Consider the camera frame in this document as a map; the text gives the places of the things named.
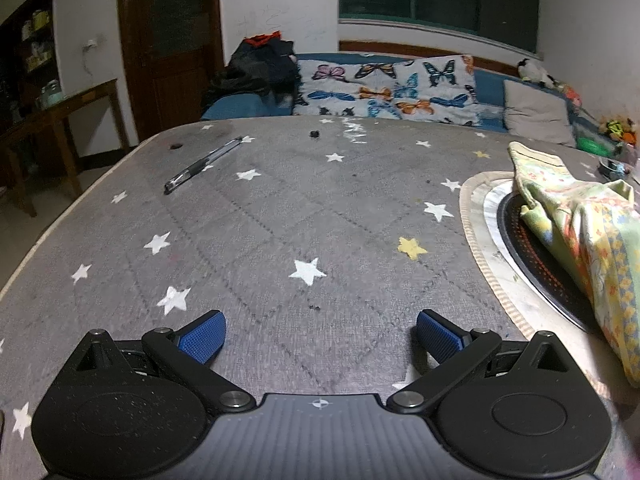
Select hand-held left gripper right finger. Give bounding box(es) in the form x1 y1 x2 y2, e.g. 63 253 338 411
386 309 572 415

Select teal kettle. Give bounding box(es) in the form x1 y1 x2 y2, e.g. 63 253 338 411
42 80 64 109

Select colourful toy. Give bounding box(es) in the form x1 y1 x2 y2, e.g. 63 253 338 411
599 117 640 147

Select white round table ring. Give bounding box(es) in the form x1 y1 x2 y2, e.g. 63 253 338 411
459 170 640 361

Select black and white stuffed toy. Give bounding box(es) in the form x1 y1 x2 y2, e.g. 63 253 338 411
516 57 558 87

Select dark window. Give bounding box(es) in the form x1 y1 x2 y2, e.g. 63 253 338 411
337 0 544 54

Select black pen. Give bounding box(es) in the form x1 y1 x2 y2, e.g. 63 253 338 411
164 135 256 195

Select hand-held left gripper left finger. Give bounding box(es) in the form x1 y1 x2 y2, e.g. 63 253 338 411
74 309 256 417

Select blue sofa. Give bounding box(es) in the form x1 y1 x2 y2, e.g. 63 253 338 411
200 51 640 158

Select grey pillow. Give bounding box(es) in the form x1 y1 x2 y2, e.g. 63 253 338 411
502 79 577 148

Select grey star-print tablecloth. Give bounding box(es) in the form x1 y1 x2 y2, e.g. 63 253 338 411
0 115 640 480

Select butterfly print blanket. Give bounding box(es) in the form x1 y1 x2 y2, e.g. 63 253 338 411
292 55 483 128

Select orange cloth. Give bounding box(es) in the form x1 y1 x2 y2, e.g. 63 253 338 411
244 31 283 49

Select dark wooden door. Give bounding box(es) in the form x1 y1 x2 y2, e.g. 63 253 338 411
117 0 226 135

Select colourful patterned children's garment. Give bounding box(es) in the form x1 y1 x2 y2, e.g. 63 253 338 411
507 141 640 388

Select pile of dark clothes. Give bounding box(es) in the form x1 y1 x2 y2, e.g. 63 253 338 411
202 32 301 116

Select green toy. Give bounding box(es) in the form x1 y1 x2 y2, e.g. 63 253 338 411
575 137 617 157

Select dark shelf cabinet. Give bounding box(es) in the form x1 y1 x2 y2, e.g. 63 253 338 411
0 0 63 136

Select black round hotplate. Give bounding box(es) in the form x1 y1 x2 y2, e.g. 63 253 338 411
497 191 601 333

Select wooden side table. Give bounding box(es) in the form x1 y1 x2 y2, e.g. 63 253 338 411
0 78 132 218

